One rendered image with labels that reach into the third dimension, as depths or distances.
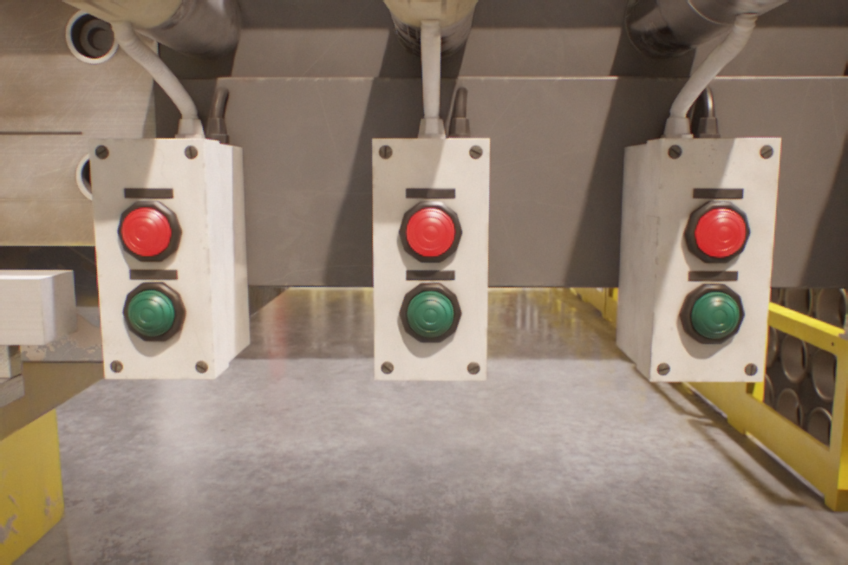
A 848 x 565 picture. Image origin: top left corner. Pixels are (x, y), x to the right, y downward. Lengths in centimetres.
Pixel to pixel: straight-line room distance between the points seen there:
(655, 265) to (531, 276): 11
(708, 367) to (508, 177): 19
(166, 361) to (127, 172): 12
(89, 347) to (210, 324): 23
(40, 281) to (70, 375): 56
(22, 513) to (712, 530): 142
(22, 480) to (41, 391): 64
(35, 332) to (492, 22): 39
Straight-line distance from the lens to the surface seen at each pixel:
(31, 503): 170
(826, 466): 190
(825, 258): 59
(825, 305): 363
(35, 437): 168
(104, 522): 176
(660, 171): 45
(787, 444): 205
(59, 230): 63
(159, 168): 46
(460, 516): 164
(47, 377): 104
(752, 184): 47
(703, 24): 47
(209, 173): 46
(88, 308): 67
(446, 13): 40
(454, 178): 43
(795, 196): 58
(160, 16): 45
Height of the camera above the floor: 74
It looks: 9 degrees down
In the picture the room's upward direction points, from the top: straight up
